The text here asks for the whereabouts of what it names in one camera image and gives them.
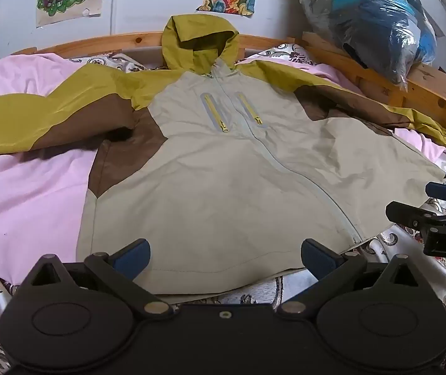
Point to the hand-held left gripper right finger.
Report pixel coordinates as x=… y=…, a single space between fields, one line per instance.
x=318 y=259

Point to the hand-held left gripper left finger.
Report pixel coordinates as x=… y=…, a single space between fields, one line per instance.
x=131 y=259

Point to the pink bed sheet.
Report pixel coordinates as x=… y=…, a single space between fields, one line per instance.
x=23 y=203

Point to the white wall pipe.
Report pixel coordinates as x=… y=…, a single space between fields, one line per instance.
x=114 y=0

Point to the wooden bed frame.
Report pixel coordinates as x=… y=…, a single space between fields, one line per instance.
x=101 y=43

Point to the beige brown yellow hooded jacket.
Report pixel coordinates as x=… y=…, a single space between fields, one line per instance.
x=215 y=187

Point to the clear plastic bag of clothes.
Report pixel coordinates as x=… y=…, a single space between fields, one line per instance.
x=371 y=19

